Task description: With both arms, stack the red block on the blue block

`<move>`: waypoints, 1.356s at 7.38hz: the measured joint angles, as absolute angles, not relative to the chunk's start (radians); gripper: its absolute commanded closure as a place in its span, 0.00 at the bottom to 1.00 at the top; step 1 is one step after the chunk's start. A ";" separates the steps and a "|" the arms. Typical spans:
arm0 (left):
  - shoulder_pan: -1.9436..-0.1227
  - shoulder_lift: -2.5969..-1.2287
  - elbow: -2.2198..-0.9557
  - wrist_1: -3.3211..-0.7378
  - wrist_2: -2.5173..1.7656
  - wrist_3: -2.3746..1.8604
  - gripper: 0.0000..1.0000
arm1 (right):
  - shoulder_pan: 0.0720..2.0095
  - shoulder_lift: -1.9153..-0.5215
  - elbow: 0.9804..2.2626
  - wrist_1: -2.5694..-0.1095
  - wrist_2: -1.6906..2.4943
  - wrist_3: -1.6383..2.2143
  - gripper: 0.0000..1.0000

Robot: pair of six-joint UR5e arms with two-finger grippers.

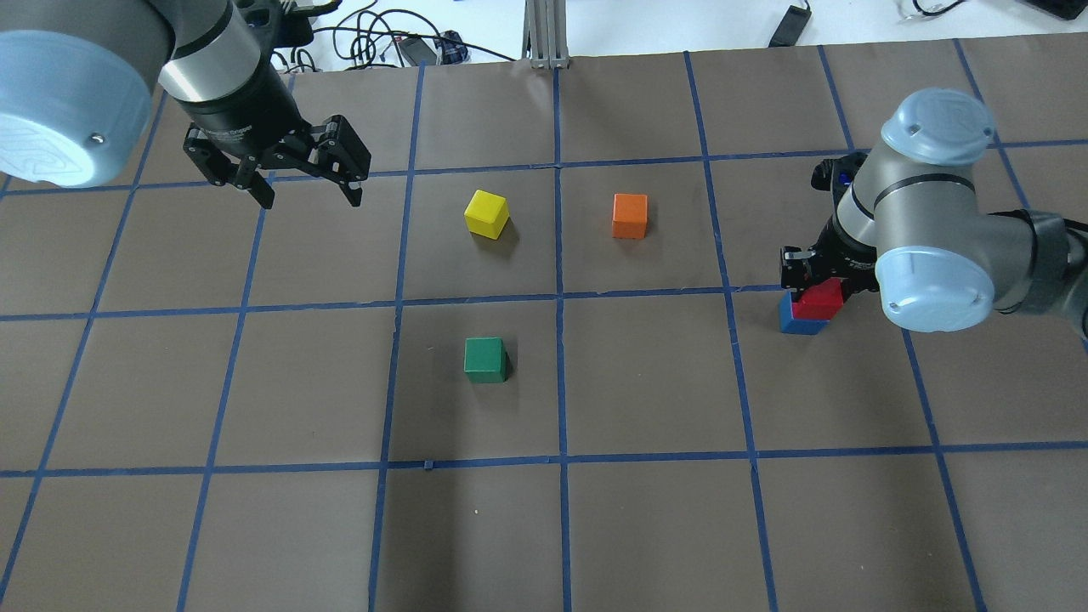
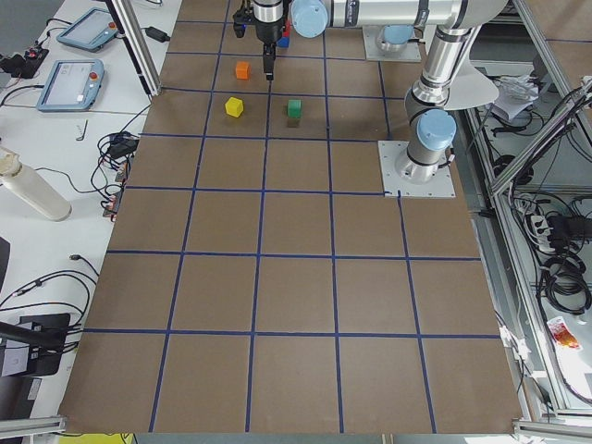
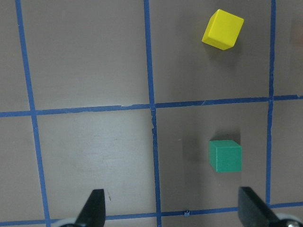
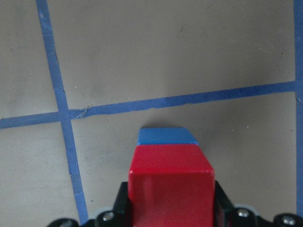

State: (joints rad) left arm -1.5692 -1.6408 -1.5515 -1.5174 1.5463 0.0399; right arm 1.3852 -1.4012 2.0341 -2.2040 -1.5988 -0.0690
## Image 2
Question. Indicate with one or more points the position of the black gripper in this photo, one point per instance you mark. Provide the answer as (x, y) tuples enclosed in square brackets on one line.
[(268, 30)]

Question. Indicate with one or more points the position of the red wooden block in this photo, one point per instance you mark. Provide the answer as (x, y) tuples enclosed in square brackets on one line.
[(286, 30)]

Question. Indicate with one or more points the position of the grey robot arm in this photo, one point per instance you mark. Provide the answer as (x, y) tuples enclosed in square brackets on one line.
[(438, 33)]

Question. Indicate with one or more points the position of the blue wooden block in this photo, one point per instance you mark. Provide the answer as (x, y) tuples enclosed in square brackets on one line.
[(284, 42)]

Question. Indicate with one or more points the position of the orange wooden block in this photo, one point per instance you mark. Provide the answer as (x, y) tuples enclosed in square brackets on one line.
[(243, 70)]

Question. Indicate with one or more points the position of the green wooden block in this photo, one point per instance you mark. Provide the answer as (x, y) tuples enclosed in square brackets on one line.
[(294, 108)]

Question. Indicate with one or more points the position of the yellow wooden block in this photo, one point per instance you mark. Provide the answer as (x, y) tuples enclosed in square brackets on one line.
[(234, 107)]

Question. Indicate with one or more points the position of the black power brick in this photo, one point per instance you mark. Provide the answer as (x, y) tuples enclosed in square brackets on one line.
[(157, 34)]

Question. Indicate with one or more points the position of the upper blue teach pendant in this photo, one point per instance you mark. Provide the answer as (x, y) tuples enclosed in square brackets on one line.
[(91, 31)]

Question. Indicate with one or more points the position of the blue teach pendant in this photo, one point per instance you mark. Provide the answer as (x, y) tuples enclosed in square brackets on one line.
[(91, 31), (72, 86)]

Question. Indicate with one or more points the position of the lower blue teach pendant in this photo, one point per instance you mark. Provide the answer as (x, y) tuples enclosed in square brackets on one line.
[(72, 86)]

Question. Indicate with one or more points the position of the metal hex key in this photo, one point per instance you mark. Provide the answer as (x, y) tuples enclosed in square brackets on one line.
[(82, 131)]

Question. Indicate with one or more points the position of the white water bottle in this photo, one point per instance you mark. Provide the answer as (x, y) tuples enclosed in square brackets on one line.
[(23, 181)]

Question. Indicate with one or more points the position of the white power strip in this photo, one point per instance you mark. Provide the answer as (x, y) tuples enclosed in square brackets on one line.
[(539, 232)]

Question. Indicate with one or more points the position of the black monitor stand base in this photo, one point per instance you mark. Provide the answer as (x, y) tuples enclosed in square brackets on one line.
[(34, 345)]

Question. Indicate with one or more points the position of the red snack packet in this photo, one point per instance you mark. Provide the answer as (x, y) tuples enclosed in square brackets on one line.
[(561, 333)]

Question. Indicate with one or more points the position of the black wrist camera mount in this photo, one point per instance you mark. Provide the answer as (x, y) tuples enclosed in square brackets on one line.
[(242, 19)]

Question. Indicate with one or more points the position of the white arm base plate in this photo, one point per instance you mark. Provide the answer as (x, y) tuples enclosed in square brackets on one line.
[(396, 43), (401, 177)]

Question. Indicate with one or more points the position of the aluminium frame post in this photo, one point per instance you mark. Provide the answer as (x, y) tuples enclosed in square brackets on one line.
[(124, 16)]

